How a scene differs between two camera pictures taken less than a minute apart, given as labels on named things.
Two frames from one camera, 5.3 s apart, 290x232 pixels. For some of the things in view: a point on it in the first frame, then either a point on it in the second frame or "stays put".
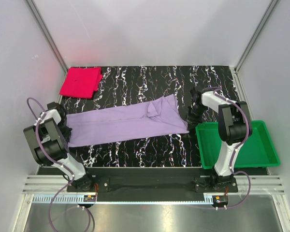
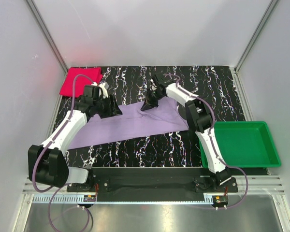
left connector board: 90,198 stays put
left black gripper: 67,134 to 113,108
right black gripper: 192,122 to 148,103
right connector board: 220,199 stays put
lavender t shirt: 163,117 stays put
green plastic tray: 257,151 stays put
